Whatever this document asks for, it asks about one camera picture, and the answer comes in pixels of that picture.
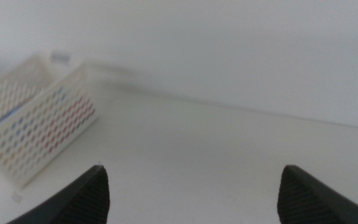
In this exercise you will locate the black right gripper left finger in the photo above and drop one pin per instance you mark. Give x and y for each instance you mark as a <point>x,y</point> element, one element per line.
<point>85,199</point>

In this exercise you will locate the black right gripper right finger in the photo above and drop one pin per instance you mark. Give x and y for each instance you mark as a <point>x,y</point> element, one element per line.
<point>303,199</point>

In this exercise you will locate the red soda can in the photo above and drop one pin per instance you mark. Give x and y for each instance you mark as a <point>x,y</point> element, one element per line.
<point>73,115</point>

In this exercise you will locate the white perforated plastic basket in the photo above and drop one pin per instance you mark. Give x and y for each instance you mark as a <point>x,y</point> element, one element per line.
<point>33,93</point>

